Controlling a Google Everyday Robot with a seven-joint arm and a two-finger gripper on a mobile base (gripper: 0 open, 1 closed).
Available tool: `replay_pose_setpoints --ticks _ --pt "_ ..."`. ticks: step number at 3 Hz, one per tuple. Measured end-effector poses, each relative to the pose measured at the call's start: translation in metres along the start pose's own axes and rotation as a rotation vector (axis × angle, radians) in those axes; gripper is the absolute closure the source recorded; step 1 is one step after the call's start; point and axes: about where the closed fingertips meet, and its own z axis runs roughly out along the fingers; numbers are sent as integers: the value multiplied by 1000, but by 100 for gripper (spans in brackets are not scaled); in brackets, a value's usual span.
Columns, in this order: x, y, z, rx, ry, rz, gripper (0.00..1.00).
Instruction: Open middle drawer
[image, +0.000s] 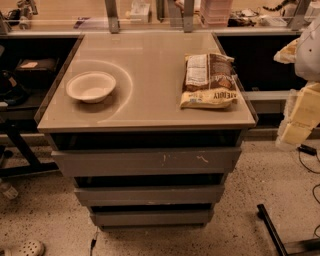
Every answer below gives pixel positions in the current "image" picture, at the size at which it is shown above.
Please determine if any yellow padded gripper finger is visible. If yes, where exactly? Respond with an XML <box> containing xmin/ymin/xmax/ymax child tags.
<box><xmin>276</xmin><ymin>82</ymin><xmax>320</xmax><ymax>146</ymax></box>

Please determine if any grey drawer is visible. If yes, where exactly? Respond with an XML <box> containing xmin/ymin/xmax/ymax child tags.
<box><xmin>52</xmin><ymin>147</ymin><xmax>241</xmax><ymax>177</ymax></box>
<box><xmin>90</xmin><ymin>203</ymin><xmax>213</xmax><ymax>228</ymax></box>
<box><xmin>75</xmin><ymin>174</ymin><xmax>224</xmax><ymax>206</ymax></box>

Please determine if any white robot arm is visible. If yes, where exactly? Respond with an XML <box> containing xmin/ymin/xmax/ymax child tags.
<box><xmin>274</xmin><ymin>16</ymin><xmax>320</xmax><ymax>150</ymax></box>

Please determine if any grey top drawer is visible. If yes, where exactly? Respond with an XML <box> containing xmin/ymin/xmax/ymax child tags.
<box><xmin>52</xmin><ymin>147</ymin><xmax>241</xmax><ymax>177</ymax></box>

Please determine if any grey drawer cabinet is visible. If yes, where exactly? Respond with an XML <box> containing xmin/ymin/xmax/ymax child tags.
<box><xmin>33</xmin><ymin>31</ymin><xmax>259</xmax><ymax>233</ymax></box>

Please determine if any grey bottom drawer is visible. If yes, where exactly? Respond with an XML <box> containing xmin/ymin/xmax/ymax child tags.
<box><xmin>90</xmin><ymin>203</ymin><xmax>213</xmax><ymax>228</ymax></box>

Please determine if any brown yellow snack bag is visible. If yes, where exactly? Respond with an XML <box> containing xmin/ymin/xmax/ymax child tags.
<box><xmin>180</xmin><ymin>53</ymin><xmax>238</xmax><ymax>109</ymax></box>

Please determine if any pink plastic bin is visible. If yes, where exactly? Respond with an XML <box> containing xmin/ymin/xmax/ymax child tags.
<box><xmin>200</xmin><ymin>0</ymin><xmax>233</xmax><ymax>27</ymax></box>

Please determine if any white paper bowl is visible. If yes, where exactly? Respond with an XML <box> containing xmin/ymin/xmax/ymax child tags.
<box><xmin>66</xmin><ymin>71</ymin><xmax>116</xmax><ymax>103</ymax></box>

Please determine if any black box with label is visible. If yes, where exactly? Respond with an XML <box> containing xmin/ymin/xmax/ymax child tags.
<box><xmin>14</xmin><ymin>58</ymin><xmax>58</xmax><ymax>89</ymax></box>

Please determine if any plastic bottle on floor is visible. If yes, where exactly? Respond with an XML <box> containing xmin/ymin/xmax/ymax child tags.
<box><xmin>0</xmin><ymin>180</ymin><xmax>18</xmax><ymax>200</ymax></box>

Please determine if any white perforated clog shoe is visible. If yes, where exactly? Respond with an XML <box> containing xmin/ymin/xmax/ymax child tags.
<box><xmin>0</xmin><ymin>240</ymin><xmax>45</xmax><ymax>256</ymax></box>

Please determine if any black table leg frame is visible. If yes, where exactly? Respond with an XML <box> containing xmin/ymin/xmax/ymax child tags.
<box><xmin>0</xmin><ymin>121</ymin><xmax>58</xmax><ymax>177</ymax></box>

